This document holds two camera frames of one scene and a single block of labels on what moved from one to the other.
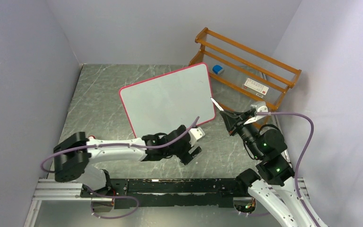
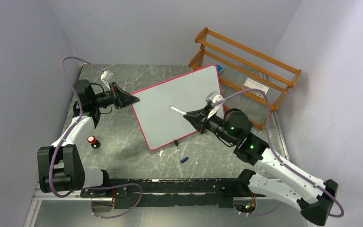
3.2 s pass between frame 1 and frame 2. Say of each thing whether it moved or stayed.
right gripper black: moved
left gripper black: moved
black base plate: stayed
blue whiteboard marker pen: moved
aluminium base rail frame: stayed
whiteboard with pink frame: moved
